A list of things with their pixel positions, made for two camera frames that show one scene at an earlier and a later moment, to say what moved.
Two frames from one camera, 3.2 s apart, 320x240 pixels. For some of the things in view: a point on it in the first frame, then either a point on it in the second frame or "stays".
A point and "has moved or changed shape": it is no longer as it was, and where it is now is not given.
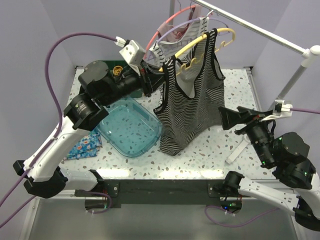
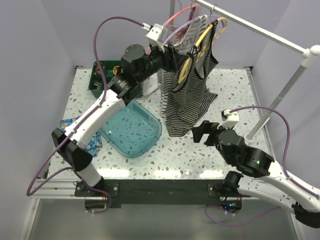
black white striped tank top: [191, 99] has moved or changed shape
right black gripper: [229, 117] → [204, 128]
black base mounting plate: [112, 194] stays
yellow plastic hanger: [200, 40] → [180, 76]
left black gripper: [150, 78] → [172, 59]
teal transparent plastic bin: [131, 129] stays
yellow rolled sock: [117, 70] stays
